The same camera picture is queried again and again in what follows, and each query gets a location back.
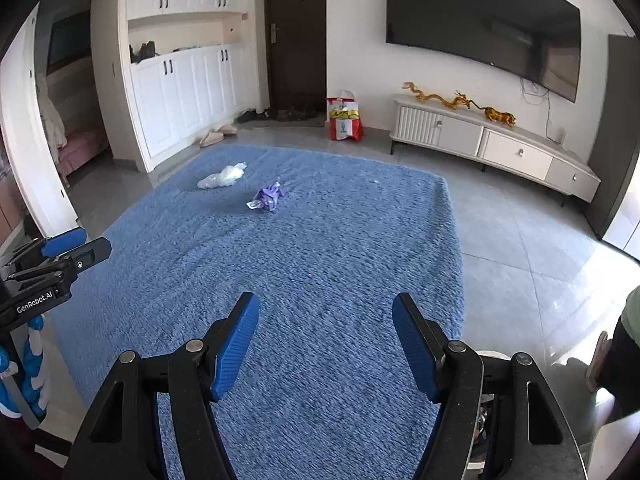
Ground clear plastic bag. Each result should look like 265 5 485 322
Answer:
198 162 246 190

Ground purple wrapper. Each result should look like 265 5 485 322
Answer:
246 182 284 212

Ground white round trash bin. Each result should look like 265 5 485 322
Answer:
466 350 510 476

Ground person in green shirt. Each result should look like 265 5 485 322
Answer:
586 287 640 418

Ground beige slipper pair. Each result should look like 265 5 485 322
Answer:
198 124 238 148

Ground blue shaggy rug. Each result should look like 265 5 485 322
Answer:
48 144 464 479

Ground black bag on shelf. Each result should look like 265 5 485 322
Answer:
129 40 157 64

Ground dark shoes by door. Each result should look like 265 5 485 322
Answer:
235 108 320 124

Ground white shoe cabinet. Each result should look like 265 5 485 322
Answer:
122 0 250 172

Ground grey refrigerator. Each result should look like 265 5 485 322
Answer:
585 35 639 259

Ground white TV cabinet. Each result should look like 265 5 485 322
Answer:
390 96 600 203

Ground red white gift bag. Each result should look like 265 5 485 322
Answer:
326 90 363 142

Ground golden tiger figurine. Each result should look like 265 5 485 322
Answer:
482 106 516 127

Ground golden dragon figurine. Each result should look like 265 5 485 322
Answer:
402 81 471 110

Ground dark brown entrance door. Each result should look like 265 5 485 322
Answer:
265 0 326 115

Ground white TV cable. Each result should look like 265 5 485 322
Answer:
519 77 566 143

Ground black wall television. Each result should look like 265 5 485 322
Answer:
386 0 582 101

